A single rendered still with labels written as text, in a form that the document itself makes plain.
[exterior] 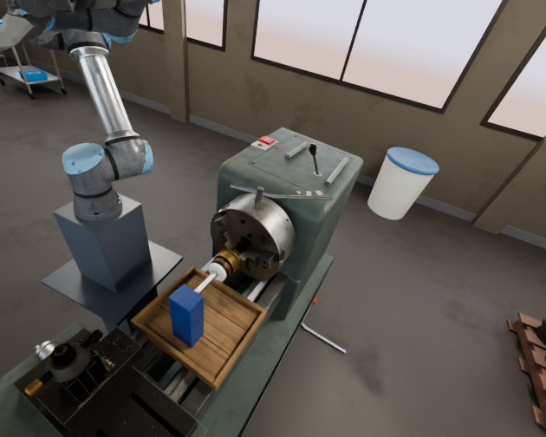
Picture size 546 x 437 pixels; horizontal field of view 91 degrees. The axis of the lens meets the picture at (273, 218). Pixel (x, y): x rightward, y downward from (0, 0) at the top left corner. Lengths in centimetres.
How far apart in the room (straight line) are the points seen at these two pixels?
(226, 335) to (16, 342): 153
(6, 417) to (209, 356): 49
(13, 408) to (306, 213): 96
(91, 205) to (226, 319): 61
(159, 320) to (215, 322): 19
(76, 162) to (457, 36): 335
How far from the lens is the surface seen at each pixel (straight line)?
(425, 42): 356
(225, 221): 94
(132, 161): 106
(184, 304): 82
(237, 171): 109
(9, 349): 229
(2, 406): 105
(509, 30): 367
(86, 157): 102
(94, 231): 108
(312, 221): 98
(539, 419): 277
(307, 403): 194
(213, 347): 100
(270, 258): 91
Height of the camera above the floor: 181
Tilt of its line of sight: 40 degrees down
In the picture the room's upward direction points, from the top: 13 degrees clockwise
